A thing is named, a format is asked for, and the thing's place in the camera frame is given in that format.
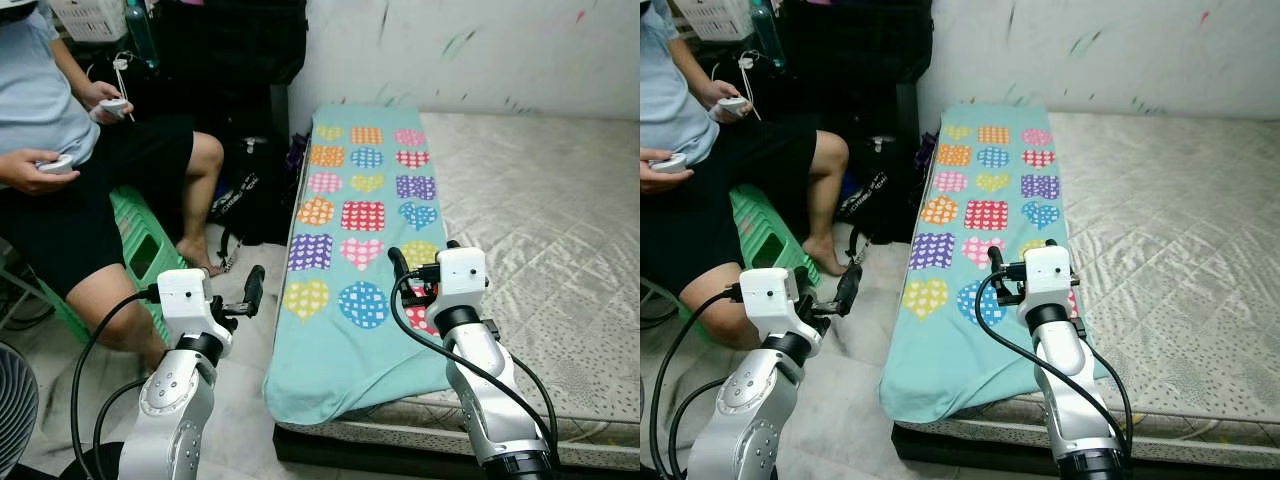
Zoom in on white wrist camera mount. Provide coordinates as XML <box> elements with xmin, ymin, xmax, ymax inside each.
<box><xmin>435</xmin><ymin>245</ymin><xmax>489</xmax><ymax>313</ymax></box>
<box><xmin>155</xmin><ymin>268</ymin><xmax>213</xmax><ymax>338</ymax></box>
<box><xmin>1022</xmin><ymin>245</ymin><xmax>1074</xmax><ymax>308</ymax></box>
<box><xmin>740</xmin><ymin>267</ymin><xmax>801</xmax><ymax>338</ymax></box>

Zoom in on white plastic basket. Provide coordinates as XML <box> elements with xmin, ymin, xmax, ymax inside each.
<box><xmin>48</xmin><ymin>0</ymin><xmax>131</xmax><ymax>43</ymax></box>
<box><xmin>675</xmin><ymin>0</ymin><xmax>756</xmax><ymax>43</ymax></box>

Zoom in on person torso light blue shirt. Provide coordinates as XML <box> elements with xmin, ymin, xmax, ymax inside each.
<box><xmin>640</xmin><ymin>0</ymin><xmax>721</xmax><ymax>166</ymax></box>
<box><xmin>0</xmin><ymin>5</ymin><xmax>101</xmax><ymax>166</ymax></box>

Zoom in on person left hand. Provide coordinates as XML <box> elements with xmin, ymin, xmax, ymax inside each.
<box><xmin>697</xmin><ymin>78</ymin><xmax>753</xmax><ymax>126</ymax></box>
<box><xmin>75</xmin><ymin>80</ymin><xmax>131</xmax><ymax>126</ymax></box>

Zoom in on black mesh chair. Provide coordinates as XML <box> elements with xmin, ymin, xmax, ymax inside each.
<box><xmin>150</xmin><ymin>0</ymin><xmax>309</xmax><ymax>241</ymax></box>
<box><xmin>780</xmin><ymin>0</ymin><xmax>936</xmax><ymax>241</ymax></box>

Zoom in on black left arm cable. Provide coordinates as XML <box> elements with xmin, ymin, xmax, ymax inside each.
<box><xmin>70</xmin><ymin>288</ymin><xmax>161</xmax><ymax>480</ymax></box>
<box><xmin>648</xmin><ymin>285</ymin><xmax>746</xmax><ymax>480</ymax></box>

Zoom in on grey quilted mattress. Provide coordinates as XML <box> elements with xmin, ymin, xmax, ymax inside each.
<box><xmin>900</xmin><ymin>110</ymin><xmax>1280</xmax><ymax>471</ymax></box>
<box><xmin>280</xmin><ymin>110</ymin><xmax>641</xmax><ymax>471</ymax></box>

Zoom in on person right hand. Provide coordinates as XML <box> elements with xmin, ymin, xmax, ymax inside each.
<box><xmin>0</xmin><ymin>148</ymin><xmax>79</xmax><ymax>195</ymax></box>
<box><xmin>640</xmin><ymin>148</ymin><xmax>693</xmax><ymax>196</ymax></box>

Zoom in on person black shorts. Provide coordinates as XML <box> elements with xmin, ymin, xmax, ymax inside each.
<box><xmin>0</xmin><ymin>115</ymin><xmax>196</xmax><ymax>296</ymax></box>
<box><xmin>640</xmin><ymin>115</ymin><xmax>821</xmax><ymax>296</ymax></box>

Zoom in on thin white cable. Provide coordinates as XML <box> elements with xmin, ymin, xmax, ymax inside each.
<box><xmin>738</xmin><ymin>52</ymin><xmax>763</xmax><ymax>123</ymax></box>
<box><xmin>113</xmin><ymin>52</ymin><xmax>137</xmax><ymax>123</ymax></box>

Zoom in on black bag white lettering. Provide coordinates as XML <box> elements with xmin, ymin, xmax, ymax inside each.
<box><xmin>210</xmin><ymin>135</ymin><xmax>298</xmax><ymax>271</ymax></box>
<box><xmin>835</xmin><ymin>135</ymin><xmax>923</xmax><ymax>266</ymax></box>

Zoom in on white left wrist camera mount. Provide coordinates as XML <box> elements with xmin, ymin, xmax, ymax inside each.
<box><xmin>740</xmin><ymin>267</ymin><xmax>801</xmax><ymax>338</ymax></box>
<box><xmin>155</xmin><ymin>268</ymin><xmax>213</xmax><ymax>338</ymax></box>

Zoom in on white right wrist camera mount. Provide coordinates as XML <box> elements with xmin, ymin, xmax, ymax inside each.
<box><xmin>435</xmin><ymin>245</ymin><xmax>489</xmax><ymax>313</ymax></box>
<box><xmin>1022</xmin><ymin>245</ymin><xmax>1074</xmax><ymax>308</ymax></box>

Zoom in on grey standing fan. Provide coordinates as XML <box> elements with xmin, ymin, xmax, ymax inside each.
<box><xmin>0</xmin><ymin>340</ymin><xmax>41</xmax><ymax>480</ymax></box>

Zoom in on teal blanket with dotted patches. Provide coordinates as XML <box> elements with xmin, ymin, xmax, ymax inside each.
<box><xmin>262</xmin><ymin>103</ymin><xmax>471</xmax><ymax>426</ymax></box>
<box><xmin>880</xmin><ymin>103</ymin><xmax>1101</xmax><ymax>424</ymax></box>

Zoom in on green plastic stool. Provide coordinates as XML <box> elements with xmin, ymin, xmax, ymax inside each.
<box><xmin>690</xmin><ymin>183</ymin><xmax>816</xmax><ymax>321</ymax></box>
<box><xmin>35</xmin><ymin>185</ymin><xmax>191</xmax><ymax>346</ymax></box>

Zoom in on green bottle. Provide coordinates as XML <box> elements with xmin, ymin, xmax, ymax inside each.
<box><xmin>123</xmin><ymin>0</ymin><xmax>161</xmax><ymax>71</ymax></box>
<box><xmin>750</xmin><ymin>0</ymin><xmax>786</xmax><ymax>69</ymax></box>

